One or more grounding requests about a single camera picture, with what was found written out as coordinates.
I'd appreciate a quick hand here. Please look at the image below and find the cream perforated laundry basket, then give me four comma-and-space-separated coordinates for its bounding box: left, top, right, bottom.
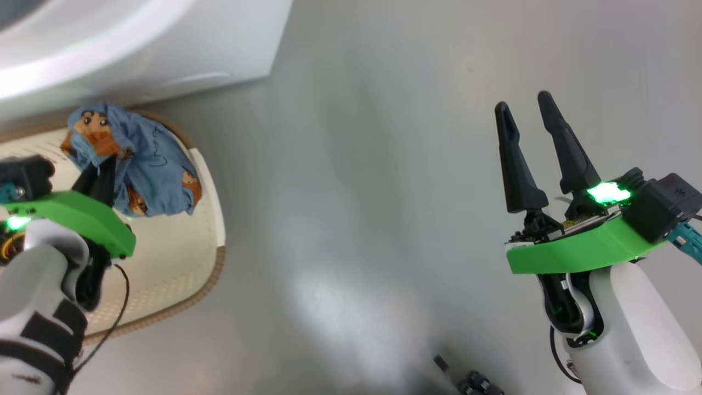
0, 110, 227, 343

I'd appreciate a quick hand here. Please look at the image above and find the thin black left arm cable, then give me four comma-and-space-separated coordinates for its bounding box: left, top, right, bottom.
52, 263, 131, 395

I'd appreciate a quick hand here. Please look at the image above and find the blue bear-print garment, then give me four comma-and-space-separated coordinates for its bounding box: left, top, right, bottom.
60, 103, 202, 217

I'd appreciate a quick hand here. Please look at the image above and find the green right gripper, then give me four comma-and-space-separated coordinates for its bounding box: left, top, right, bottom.
495, 90, 667, 275

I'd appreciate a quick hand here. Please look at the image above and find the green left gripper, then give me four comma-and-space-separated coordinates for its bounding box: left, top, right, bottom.
0, 156, 137, 259

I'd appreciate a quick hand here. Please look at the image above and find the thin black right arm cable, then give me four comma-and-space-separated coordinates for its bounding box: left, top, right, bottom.
550, 326, 582, 385

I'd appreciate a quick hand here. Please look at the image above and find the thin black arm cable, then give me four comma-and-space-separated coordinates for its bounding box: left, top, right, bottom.
550, 326, 582, 385
52, 263, 131, 395

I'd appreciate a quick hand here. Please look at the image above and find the white front-load washing machine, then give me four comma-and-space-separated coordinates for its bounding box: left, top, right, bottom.
0, 0, 294, 124

